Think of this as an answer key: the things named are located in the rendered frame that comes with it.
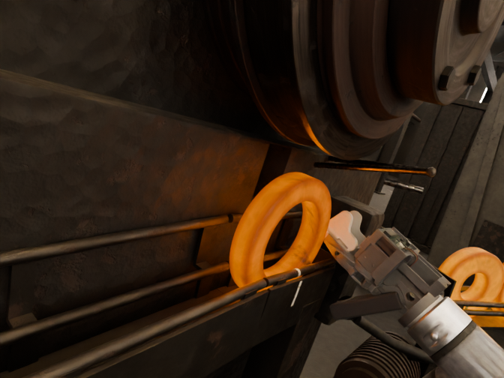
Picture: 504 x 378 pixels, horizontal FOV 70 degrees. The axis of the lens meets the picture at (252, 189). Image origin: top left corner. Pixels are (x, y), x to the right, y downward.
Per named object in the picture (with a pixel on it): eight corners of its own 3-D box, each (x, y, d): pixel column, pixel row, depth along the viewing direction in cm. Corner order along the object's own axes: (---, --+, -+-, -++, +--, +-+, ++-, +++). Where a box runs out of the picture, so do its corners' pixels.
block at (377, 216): (283, 299, 74) (323, 191, 70) (302, 291, 81) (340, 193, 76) (328, 329, 68) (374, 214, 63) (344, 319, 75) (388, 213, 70)
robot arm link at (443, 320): (436, 346, 52) (421, 364, 46) (411, 319, 54) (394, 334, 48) (475, 313, 49) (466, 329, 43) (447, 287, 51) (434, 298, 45)
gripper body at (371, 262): (391, 223, 57) (456, 283, 51) (356, 260, 60) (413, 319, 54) (373, 225, 51) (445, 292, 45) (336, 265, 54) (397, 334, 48)
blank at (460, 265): (445, 243, 73) (458, 250, 70) (501, 249, 77) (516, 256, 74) (421, 310, 76) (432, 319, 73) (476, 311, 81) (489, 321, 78)
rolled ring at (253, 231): (345, 175, 53) (327, 168, 55) (266, 184, 40) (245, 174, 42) (312, 280, 59) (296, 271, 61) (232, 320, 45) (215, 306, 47)
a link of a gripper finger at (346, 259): (339, 231, 58) (378, 271, 54) (332, 238, 59) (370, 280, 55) (325, 232, 55) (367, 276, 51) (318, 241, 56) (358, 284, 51)
